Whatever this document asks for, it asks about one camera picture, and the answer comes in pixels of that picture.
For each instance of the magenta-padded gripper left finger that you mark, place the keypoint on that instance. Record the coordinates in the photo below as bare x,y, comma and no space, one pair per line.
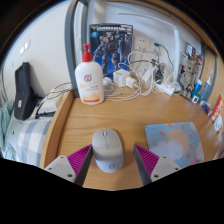
71,163

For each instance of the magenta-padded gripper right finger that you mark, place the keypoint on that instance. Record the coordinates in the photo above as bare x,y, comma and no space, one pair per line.
153,163

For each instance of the grey computer mouse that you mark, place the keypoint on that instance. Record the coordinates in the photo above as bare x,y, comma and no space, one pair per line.
107,150

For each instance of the blue cloud-print mouse pad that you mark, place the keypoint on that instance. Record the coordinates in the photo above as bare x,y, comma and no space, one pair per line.
173,143

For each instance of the white power strip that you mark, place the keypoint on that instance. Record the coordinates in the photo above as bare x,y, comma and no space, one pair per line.
165,89

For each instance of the teal blanket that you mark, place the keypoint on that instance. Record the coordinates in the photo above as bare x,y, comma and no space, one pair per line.
6,126

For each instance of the blue snack packet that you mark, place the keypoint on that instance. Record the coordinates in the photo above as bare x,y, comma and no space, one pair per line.
205,108

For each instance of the small white desk clock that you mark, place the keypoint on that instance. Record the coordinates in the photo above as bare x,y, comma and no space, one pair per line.
195,98

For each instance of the white pump bottle red cap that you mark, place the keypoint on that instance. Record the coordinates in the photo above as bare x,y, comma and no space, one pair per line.
88,81

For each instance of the black bag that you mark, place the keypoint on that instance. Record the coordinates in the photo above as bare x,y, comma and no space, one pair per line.
23,93

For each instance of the white charger block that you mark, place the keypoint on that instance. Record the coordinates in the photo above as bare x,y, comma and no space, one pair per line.
120,77

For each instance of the tan robot figure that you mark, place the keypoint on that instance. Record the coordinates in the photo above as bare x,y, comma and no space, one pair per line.
189,76

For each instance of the blue robot model kit box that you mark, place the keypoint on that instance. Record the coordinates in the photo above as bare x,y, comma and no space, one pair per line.
110,46

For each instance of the white wall socket plate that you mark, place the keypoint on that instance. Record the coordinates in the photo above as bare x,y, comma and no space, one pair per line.
141,44
154,50

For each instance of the grey metal desk frame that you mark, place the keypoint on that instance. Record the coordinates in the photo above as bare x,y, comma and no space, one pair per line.
70,50

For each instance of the white wall switch plate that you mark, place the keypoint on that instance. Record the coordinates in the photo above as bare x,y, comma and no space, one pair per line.
25,47

